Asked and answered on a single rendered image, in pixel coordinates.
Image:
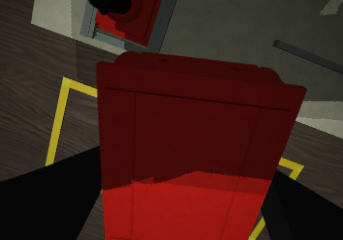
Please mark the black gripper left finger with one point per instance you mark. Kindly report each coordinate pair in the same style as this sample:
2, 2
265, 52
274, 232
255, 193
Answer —
52, 202

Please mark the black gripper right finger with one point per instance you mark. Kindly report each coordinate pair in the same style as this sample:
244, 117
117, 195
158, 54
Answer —
292, 211

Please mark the yellow rectangular outline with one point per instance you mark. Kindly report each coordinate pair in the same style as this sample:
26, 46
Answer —
68, 83

